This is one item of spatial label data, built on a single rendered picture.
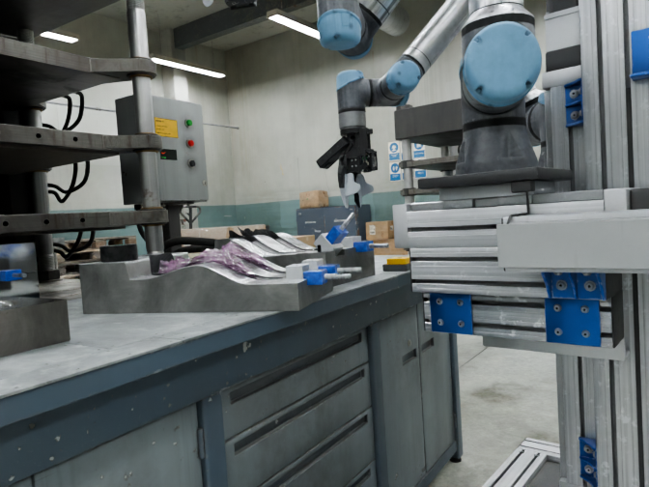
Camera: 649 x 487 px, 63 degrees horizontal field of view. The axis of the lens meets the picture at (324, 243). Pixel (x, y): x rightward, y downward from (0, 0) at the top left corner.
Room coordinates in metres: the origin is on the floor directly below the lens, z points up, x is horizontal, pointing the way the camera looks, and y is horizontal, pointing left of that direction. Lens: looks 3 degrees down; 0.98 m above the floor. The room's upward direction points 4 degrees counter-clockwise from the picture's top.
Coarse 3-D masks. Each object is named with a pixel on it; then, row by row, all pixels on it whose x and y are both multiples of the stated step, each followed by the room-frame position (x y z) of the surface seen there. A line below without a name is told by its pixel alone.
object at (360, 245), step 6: (348, 240) 1.46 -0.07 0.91; (354, 240) 1.46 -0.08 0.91; (360, 240) 1.49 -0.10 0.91; (348, 246) 1.46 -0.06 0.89; (354, 246) 1.45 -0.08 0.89; (360, 246) 1.44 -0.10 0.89; (366, 246) 1.43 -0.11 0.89; (372, 246) 1.44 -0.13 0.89; (378, 246) 1.43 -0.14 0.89; (384, 246) 1.42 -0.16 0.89
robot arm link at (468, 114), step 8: (464, 96) 0.99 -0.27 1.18; (464, 104) 1.02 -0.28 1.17; (520, 104) 0.98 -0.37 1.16; (464, 112) 1.03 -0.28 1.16; (472, 112) 1.00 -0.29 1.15; (480, 112) 0.98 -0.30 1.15; (504, 112) 0.97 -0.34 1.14; (512, 112) 0.98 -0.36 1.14; (520, 112) 0.99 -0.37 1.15; (464, 120) 1.03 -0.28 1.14; (472, 120) 1.00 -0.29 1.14
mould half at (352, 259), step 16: (224, 240) 1.50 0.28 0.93; (240, 240) 1.51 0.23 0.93; (272, 240) 1.59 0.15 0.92; (288, 240) 1.64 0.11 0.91; (272, 256) 1.41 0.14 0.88; (288, 256) 1.38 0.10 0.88; (304, 256) 1.35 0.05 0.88; (320, 256) 1.33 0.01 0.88; (336, 256) 1.36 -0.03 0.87; (352, 256) 1.43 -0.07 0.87; (368, 256) 1.51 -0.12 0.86; (352, 272) 1.42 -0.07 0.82; (368, 272) 1.50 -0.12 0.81
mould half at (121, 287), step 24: (96, 264) 1.15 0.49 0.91; (120, 264) 1.13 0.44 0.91; (144, 264) 1.19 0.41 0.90; (216, 264) 1.12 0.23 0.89; (96, 288) 1.15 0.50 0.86; (120, 288) 1.13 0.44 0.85; (144, 288) 1.12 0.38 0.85; (168, 288) 1.10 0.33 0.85; (192, 288) 1.09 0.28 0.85; (216, 288) 1.07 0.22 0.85; (240, 288) 1.06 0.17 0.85; (264, 288) 1.04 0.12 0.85; (288, 288) 1.03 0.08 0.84; (312, 288) 1.11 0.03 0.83; (96, 312) 1.15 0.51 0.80; (120, 312) 1.13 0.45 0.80; (144, 312) 1.12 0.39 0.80; (168, 312) 1.10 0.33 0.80
